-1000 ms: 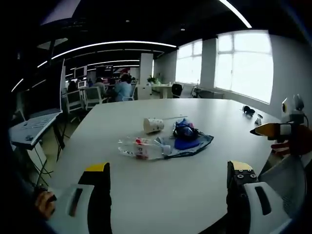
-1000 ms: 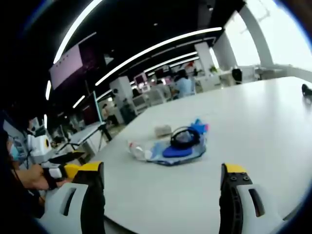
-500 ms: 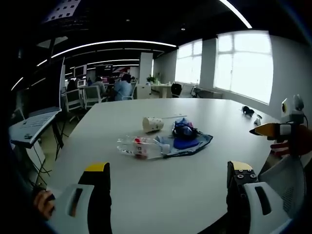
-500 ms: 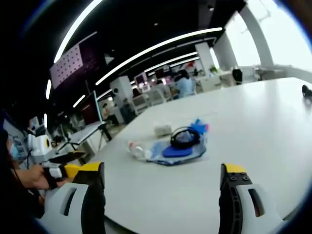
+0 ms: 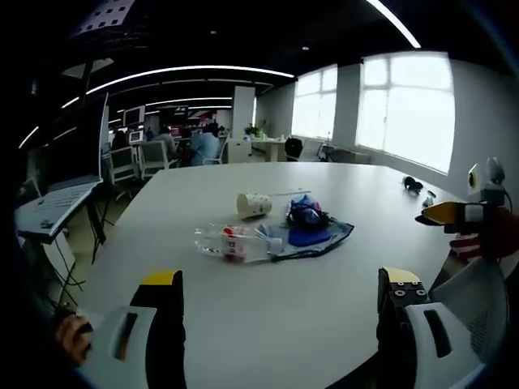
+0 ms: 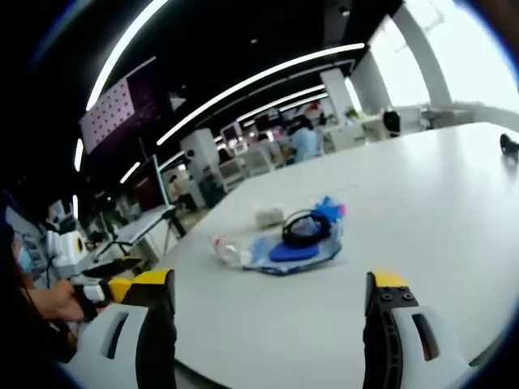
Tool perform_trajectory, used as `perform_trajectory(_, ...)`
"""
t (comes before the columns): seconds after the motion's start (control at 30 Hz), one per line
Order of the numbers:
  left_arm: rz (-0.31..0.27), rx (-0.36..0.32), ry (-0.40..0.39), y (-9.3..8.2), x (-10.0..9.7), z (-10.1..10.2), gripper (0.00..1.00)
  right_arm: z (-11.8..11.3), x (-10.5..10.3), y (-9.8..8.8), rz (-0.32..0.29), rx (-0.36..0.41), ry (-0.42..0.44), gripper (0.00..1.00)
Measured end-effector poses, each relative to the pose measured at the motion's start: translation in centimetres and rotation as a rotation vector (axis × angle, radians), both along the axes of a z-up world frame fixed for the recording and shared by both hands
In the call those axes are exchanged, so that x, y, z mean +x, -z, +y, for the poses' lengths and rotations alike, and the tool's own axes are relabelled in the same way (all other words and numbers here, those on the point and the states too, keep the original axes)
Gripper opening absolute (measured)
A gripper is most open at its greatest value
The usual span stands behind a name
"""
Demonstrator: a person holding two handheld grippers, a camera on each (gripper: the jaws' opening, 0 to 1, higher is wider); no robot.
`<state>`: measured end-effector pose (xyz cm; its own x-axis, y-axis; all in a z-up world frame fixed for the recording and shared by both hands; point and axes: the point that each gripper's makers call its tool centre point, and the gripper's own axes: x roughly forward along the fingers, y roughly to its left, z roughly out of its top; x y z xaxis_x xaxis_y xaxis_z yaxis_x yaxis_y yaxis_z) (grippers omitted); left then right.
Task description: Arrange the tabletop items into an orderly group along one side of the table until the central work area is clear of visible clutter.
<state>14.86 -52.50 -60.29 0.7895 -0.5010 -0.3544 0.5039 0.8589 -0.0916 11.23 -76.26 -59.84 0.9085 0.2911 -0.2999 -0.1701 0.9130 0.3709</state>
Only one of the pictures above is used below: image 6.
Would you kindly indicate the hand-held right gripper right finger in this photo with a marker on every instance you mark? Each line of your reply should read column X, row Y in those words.
column 409, row 344

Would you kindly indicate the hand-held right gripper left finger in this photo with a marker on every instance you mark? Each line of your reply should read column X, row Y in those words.
column 121, row 348

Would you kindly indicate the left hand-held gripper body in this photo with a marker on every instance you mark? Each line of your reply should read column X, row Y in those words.
column 65, row 247

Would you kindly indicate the clear plastic bottle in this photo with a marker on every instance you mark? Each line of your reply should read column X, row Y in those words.
column 229, row 249

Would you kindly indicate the clear blue plastic bag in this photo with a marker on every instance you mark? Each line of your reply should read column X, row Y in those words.
column 328, row 251

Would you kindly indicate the blue oval pad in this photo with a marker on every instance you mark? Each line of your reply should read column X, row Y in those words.
column 294, row 252

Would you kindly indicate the black head-mounted goggles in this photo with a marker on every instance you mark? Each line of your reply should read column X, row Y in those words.
column 306, row 227

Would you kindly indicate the small white packet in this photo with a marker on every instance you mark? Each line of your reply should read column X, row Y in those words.
column 268, row 215

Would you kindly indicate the small black object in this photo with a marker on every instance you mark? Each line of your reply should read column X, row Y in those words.
column 509, row 145

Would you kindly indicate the white tabletop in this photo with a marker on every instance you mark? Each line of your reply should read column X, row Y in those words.
column 365, row 202

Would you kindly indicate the person's left hand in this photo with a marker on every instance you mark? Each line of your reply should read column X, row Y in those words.
column 61, row 304

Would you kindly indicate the person's blue face mask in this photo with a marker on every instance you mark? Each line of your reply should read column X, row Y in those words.
column 25, row 259

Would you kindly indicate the white side desk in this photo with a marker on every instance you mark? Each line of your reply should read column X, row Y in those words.
column 138, row 229

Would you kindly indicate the dark monitor on stand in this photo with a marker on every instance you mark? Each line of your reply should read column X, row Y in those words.
column 150, row 184

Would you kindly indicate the person's dark clothing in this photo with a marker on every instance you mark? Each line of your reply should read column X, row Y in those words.
column 16, row 324

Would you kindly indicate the long ceiling light strip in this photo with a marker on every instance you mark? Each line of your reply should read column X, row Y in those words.
column 121, row 44
column 259, row 81
column 280, row 103

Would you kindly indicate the black office chair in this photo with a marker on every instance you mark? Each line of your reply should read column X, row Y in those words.
column 391, row 122

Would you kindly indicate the green potted plant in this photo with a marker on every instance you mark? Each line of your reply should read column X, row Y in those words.
column 352, row 113

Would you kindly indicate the pink dotted wall panel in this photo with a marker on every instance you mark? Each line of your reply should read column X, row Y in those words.
column 107, row 115

